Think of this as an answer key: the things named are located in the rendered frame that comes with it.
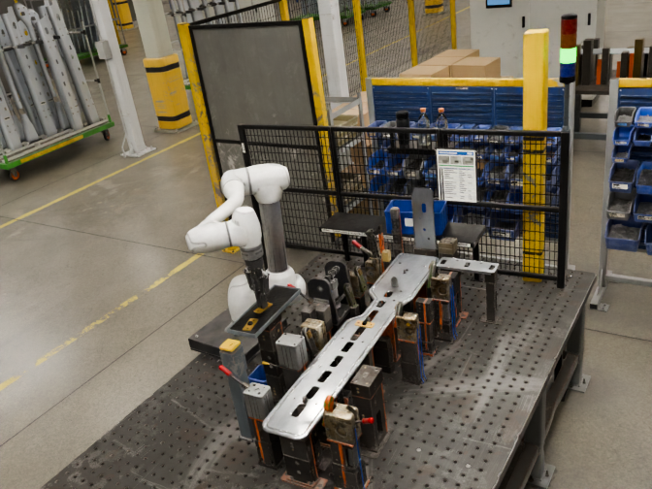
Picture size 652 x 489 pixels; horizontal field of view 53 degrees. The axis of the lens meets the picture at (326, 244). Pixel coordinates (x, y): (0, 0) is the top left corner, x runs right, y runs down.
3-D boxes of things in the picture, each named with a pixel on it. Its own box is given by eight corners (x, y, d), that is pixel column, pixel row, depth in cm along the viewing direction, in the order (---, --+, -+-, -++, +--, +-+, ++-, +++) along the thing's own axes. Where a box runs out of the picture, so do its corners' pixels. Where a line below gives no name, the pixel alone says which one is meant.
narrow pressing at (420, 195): (436, 250, 337) (432, 188, 323) (414, 247, 343) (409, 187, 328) (436, 249, 338) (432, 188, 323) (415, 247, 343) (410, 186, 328)
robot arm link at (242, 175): (219, 178, 299) (249, 173, 301) (215, 166, 315) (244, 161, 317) (224, 205, 305) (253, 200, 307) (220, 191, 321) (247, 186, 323)
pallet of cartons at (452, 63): (472, 175, 692) (470, 75, 646) (406, 168, 737) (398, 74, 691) (514, 139, 777) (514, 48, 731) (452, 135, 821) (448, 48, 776)
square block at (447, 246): (455, 306, 344) (452, 244, 328) (440, 303, 348) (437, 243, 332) (460, 298, 350) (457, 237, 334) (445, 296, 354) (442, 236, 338)
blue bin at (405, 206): (441, 235, 345) (440, 212, 339) (385, 233, 356) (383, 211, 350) (447, 222, 358) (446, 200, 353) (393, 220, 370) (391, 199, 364)
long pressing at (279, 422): (309, 444, 225) (309, 440, 225) (255, 429, 236) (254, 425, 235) (441, 258, 331) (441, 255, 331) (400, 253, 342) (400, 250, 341)
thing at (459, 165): (478, 204, 346) (476, 148, 333) (437, 201, 357) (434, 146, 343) (479, 203, 348) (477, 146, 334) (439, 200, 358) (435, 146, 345)
